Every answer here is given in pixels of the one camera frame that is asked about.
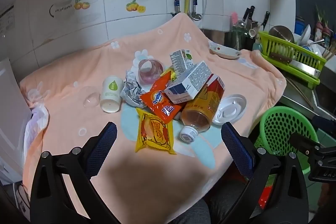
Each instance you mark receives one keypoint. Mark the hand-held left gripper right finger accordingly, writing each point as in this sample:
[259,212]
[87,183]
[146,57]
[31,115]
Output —
[236,148]

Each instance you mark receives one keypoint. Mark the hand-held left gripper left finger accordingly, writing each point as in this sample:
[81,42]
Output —
[105,145]

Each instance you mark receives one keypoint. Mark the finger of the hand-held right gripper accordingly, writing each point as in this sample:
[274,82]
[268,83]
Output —
[302,140]

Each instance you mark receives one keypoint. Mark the green plastic basket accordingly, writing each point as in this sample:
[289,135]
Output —
[283,121]

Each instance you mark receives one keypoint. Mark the white plastic lid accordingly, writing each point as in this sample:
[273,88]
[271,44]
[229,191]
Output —
[231,108]

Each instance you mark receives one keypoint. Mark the clear dome lid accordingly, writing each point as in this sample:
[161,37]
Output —
[90,100]

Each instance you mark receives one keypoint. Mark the yellow snack packet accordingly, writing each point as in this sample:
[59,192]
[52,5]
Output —
[155,134]

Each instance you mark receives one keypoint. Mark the white paper cup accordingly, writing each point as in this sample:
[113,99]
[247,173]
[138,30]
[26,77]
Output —
[110,92]

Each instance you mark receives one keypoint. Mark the red-label drink bottle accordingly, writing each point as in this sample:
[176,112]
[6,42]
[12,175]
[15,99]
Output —
[207,103]

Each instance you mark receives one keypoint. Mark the grey paper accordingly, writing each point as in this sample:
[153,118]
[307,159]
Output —
[131,92]

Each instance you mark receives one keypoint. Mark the orange snack packet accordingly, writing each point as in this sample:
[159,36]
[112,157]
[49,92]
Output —
[157,100]

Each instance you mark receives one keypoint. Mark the white and blue carton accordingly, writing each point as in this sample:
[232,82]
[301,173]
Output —
[191,79]

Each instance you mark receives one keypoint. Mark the clear pink plastic cup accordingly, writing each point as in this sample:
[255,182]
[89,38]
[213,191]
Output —
[151,71]

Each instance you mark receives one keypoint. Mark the yellow printed wrapper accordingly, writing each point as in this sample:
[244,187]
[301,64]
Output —
[171,76]

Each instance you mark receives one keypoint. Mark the small drink carton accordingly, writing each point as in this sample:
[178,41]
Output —
[179,61]

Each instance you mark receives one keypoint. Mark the wooden chopstick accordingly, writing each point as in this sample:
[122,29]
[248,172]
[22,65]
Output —
[296,88]
[304,96]

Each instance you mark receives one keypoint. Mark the white plastic bag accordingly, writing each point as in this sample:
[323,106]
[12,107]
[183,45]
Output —
[36,121]

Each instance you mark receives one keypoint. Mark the peach flower-print blanket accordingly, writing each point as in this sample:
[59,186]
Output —
[78,69]

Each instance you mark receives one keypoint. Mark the person's leg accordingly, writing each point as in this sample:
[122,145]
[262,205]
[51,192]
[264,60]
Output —
[189,213]

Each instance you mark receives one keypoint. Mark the green dish rack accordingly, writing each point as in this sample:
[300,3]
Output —
[302,56]

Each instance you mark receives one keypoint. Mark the bundle of chopsticks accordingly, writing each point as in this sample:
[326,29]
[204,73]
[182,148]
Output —
[329,50]

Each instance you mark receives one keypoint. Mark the white appliance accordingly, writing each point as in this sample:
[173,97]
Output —
[13,121]

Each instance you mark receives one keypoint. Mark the small white dish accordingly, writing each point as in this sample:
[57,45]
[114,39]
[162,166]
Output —
[223,52]

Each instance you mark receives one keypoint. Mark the white bowl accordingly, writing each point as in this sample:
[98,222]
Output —
[305,35]

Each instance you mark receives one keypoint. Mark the steel bowl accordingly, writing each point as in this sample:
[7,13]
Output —
[281,33]

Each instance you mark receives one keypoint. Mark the blue canister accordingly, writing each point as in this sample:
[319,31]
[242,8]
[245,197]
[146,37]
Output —
[299,26]

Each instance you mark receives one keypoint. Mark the pink brush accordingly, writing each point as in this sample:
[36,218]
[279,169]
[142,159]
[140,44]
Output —
[234,19]

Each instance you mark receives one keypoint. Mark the metal water valve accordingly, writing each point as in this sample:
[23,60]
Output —
[195,15]

